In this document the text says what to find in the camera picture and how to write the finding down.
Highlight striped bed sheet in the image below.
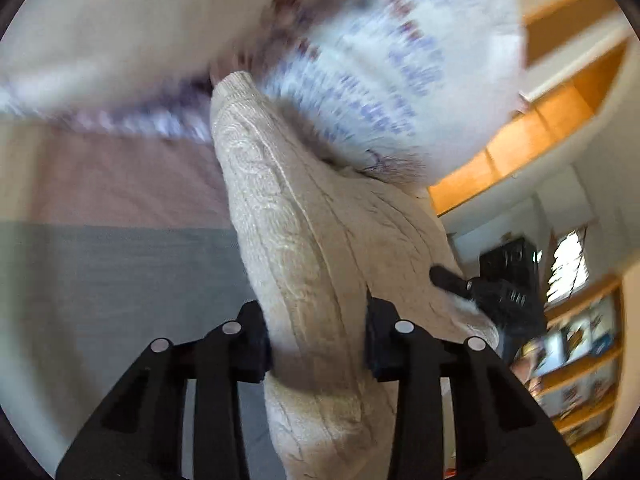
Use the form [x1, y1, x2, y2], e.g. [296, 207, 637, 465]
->
[0, 120, 291, 480]

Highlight window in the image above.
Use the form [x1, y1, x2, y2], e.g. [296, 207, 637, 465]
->
[546, 227, 591, 306]

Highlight wooden bookshelf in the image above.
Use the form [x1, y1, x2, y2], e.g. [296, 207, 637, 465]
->
[510, 275, 628, 456]

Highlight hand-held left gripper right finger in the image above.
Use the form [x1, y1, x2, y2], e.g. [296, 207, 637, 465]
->
[365, 296, 584, 480]

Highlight white patterned pillow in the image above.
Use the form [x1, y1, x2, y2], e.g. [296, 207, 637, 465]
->
[0, 0, 527, 186]

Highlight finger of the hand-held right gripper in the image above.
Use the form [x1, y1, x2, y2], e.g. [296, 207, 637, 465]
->
[429, 265, 473, 297]

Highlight orange wooden headboard shelf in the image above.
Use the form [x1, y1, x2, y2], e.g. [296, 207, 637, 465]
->
[427, 0, 631, 217]

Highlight cream cable-knit sweater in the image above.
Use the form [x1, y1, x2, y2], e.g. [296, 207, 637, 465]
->
[209, 71, 501, 480]

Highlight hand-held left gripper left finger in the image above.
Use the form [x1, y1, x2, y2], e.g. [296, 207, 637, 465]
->
[55, 301, 273, 480]

